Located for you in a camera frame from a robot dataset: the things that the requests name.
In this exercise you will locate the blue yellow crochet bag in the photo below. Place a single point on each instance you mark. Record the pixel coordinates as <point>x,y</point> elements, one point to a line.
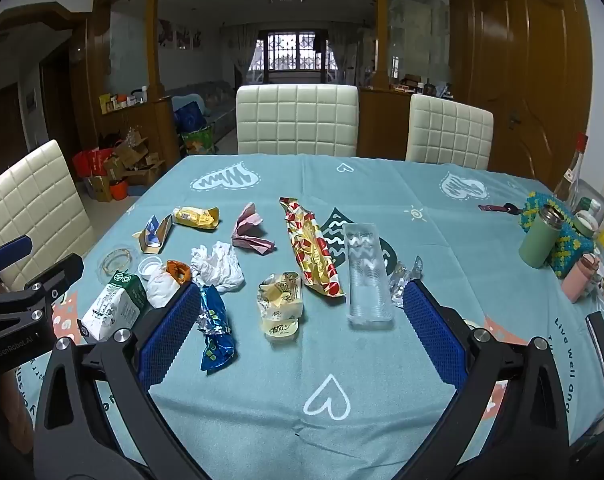
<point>574,250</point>

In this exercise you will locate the blue foil wrapper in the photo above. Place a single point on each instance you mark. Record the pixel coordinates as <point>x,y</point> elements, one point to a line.
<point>214,330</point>

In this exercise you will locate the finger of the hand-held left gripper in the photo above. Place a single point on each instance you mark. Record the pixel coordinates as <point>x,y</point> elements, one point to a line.
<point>11,249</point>
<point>56,272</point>

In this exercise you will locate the white tissue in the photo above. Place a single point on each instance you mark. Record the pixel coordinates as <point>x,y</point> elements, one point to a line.
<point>216,267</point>

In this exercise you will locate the pink thermos flask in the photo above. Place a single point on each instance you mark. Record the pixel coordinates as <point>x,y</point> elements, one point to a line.
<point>579,280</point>

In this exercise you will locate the pink paper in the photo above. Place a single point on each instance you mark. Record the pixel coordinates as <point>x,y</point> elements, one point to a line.
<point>249,230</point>

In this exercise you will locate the long red gold wrapper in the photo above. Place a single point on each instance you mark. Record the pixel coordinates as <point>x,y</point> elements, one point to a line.
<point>309,245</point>

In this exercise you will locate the grey sofa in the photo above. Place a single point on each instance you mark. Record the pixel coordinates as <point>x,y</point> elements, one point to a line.
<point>216,105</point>

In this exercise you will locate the clear plastic wrap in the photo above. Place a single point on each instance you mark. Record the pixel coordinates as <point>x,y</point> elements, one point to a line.
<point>404,280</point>

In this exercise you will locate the colourful woven bag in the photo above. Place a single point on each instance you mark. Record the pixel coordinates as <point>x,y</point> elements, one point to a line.
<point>199,140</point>

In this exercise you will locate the brown wooden door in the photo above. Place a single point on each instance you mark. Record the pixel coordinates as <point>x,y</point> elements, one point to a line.
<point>532,80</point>

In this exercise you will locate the white plastic wrapper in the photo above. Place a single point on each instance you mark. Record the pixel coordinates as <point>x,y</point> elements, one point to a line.
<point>161,287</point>

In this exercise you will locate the orange peel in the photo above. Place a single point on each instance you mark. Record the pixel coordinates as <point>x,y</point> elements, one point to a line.
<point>177,271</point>

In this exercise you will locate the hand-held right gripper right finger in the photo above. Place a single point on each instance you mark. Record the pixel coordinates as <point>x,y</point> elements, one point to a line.
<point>432,330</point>

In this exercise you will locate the blue white paper carton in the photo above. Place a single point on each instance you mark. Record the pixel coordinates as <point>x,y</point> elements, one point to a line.
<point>154,235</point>

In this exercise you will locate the black phone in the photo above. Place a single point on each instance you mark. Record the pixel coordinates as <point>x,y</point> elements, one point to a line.
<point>602,347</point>

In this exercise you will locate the white bottle cap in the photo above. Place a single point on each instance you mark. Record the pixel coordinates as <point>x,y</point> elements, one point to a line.
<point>149,267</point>

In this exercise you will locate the barred window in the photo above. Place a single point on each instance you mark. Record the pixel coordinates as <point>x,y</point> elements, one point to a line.
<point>292,52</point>

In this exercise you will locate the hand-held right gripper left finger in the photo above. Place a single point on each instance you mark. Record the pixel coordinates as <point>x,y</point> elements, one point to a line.
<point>169,330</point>

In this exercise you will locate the cream yellow snack wrapper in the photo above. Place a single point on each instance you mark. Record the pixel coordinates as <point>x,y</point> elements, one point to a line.
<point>279,307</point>

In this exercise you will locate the row of counter bottles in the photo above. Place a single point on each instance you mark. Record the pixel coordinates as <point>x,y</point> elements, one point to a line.
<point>124,100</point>

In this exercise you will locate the glass bottle with red cap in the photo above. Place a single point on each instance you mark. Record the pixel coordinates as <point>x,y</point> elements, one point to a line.
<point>569,175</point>

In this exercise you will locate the pile of cardboard boxes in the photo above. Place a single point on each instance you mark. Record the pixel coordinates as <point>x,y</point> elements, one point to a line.
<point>131,165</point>

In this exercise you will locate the teal printed tablecloth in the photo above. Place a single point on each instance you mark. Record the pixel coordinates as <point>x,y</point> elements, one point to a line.
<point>262,390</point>

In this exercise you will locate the red bag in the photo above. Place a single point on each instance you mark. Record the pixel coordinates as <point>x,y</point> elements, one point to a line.
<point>89,162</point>

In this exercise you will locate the orange bucket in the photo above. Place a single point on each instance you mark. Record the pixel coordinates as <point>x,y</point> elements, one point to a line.
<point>119,190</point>

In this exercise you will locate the white quilted leather chair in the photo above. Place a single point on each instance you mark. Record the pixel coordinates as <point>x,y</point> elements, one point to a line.
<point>449,132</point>
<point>297,120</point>
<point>31,210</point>

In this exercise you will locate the green thermos flask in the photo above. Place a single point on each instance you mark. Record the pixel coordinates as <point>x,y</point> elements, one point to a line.
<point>542,237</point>

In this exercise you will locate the clear plastic tray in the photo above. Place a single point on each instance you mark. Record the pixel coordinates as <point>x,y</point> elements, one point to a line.
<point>367,280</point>

